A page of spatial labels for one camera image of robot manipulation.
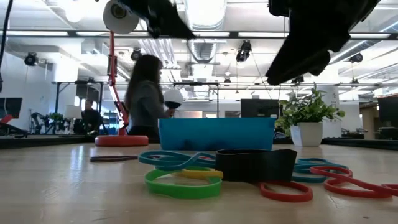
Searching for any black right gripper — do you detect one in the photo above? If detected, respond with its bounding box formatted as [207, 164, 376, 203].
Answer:
[266, 0, 382, 86]

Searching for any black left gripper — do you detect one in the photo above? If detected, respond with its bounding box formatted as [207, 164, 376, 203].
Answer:
[121, 0, 197, 39]

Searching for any wide black rubber band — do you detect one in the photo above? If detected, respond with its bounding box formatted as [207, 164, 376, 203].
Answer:
[215, 149, 298, 183]

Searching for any red round rubber band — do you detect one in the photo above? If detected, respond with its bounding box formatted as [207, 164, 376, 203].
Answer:
[257, 180, 314, 203]

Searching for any teal twisted rubber band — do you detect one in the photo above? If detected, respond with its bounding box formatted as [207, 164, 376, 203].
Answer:
[138, 150, 216, 172]

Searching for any red twisted rubber band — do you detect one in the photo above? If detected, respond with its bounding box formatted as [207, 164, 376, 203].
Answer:
[309, 166, 398, 200]

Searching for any yellow rubber band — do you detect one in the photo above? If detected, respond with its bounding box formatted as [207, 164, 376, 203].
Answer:
[172, 167, 224, 180]

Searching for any brown rubber band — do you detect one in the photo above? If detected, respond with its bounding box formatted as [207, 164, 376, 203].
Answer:
[90, 155, 139, 163]

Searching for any green rubber band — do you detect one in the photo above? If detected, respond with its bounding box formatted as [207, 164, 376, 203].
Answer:
[144, 167, 223, 200]

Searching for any blue plastic bin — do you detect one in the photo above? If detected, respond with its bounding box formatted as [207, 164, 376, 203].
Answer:
[158, 117, 277, 152]

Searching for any black monitor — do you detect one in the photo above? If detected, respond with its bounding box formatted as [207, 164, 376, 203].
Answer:
[0, 97, 24, 119]
[240, 98, 283, 119]

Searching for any green plant in white pot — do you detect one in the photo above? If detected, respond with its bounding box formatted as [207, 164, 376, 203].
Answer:
[274, 82, 346, 148]

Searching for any white round handheld object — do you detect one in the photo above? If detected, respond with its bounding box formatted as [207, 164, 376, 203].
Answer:
[163, 89, 185, 110]

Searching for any person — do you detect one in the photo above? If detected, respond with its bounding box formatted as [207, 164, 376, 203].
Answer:
[124, 54, 175, 141]
[80, 98, 103, 135]

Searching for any red desk lamp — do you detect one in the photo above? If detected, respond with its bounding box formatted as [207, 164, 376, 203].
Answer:
[94, 0, 149, 147]

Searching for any white table lamp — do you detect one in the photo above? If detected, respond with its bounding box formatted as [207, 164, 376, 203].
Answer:
[63, 105, 83, 134]

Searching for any black ceiling light rail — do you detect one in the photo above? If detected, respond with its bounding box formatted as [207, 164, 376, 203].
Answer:
[0, 30, 398, 40]

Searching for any black metal stand frame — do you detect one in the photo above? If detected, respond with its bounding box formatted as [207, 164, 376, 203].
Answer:
[172, 82, 220, 119]

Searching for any black background table frame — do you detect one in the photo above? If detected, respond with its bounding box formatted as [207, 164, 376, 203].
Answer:
[51, 80, 106, 135]

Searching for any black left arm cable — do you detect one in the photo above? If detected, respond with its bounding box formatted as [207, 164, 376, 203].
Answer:
[0, 0, 14, 93]

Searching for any black aluminium table frame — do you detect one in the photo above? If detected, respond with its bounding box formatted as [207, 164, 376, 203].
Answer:
[0, 134, 398, 151]

